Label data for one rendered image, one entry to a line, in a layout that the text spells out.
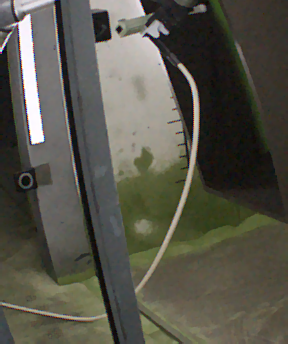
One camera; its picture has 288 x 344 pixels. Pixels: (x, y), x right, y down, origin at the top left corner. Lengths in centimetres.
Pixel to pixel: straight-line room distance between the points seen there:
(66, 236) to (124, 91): 63
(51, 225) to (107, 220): 208
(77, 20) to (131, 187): 230
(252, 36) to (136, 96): 118
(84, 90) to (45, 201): 214
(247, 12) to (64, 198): 143
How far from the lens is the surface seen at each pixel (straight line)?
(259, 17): 297
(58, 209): 401
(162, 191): 416
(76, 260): 411
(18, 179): 391
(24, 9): 292
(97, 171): 191
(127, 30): 308
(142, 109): 405
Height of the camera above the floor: 163
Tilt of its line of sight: 16 degrees down
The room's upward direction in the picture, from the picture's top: 8 degrees counter-clockwise
